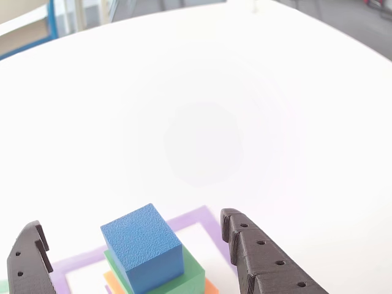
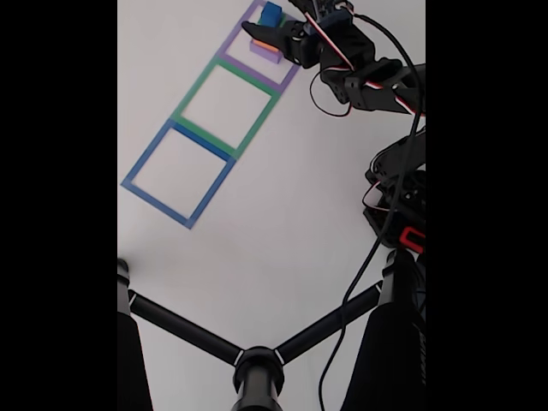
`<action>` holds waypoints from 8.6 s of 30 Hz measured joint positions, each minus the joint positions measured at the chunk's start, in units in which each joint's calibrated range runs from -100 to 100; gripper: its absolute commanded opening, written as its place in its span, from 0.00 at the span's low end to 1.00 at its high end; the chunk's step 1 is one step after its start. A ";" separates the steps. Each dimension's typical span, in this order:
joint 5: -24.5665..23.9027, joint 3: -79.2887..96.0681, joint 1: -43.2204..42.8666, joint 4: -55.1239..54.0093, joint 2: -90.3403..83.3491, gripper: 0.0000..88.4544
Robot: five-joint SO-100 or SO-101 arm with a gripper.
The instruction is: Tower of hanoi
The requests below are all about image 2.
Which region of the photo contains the purple block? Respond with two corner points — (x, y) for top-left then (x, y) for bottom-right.
(249, 40), (284, 65)

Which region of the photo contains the small blue cube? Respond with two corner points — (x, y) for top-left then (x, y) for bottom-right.
(259, 2), (283, 27)

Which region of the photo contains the purple tape square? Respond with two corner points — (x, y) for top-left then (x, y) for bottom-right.
(217, 0), (303, 94)

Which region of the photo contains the green tape square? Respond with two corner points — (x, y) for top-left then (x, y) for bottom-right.
(170, 55), (282, 160)

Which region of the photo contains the red clamp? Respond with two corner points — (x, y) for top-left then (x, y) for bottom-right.
(400, 226), (426, 254)

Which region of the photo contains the blue tape square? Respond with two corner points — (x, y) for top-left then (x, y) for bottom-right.
(121, 118), (237, 230)

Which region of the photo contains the camera board with blue mount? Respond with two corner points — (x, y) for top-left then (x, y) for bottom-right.
(312, 0), (356, 30)

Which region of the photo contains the black camera tripod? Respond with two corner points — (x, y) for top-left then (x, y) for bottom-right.
(117, 247), (426, 411)

